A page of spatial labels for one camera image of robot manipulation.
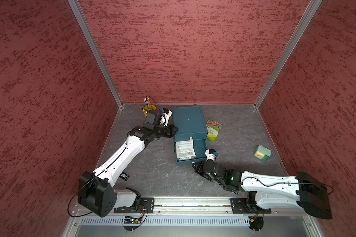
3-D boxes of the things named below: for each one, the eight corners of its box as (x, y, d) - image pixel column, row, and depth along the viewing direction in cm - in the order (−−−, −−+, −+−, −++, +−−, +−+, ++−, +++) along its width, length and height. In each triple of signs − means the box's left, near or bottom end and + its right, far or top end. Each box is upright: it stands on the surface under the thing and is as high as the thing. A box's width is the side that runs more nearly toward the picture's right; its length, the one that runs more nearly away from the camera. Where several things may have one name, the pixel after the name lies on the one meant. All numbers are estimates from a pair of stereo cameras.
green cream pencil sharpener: (253, 156, 94) (256, 152, 90) (256, 148, 98) (259, 144, 94) (265, 162, 92) (269, 159, 87) (267, 153, 96) (272, 150, 91)
